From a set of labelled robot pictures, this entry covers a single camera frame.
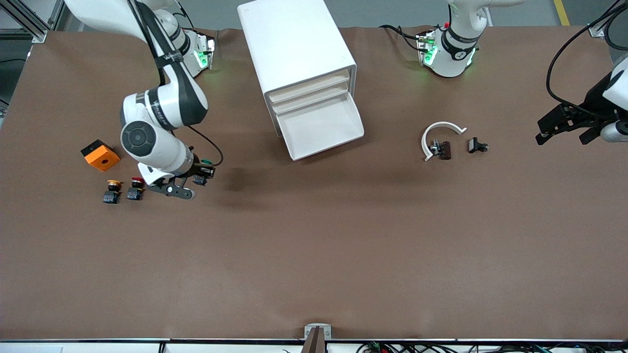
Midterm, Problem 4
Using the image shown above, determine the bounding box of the green push button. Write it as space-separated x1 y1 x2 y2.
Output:
192 158 213 187

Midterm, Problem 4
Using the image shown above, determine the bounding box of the red push button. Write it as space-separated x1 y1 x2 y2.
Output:
127 176 146 202

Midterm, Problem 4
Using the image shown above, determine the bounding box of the yellow push button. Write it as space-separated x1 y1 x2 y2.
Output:
102 179 122 205

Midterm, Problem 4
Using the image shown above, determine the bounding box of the orange black button box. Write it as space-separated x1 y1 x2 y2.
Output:
80 139 121 172

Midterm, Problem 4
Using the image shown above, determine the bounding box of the white drawer cabinet housing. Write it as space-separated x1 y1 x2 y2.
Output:
237 0 358 138

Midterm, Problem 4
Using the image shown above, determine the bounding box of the brown black small component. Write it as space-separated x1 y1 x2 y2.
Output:
429 140 452 161

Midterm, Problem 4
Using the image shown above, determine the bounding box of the brown table mat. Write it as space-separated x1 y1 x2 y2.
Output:
0 25 628 341

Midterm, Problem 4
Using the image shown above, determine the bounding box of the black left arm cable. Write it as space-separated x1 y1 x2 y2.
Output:
546 0 628 121

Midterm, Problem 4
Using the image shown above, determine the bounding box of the aluminium frame profile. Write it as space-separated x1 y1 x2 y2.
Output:
0 0 67 45
586 0 628 39

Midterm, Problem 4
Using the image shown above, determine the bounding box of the white curved plastic ring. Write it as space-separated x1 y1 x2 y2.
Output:
421 121 468 162

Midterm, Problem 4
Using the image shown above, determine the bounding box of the white table edge rail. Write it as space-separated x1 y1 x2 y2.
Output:
0 338 628 353

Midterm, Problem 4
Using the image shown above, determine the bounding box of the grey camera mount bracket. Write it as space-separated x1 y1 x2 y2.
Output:
304 324 332 340

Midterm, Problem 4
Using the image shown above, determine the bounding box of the brown camera stand post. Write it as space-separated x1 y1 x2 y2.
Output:
300 327 326 353

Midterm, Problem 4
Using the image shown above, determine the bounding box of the black cable bundle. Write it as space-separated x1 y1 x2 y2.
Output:
356 341 611 353

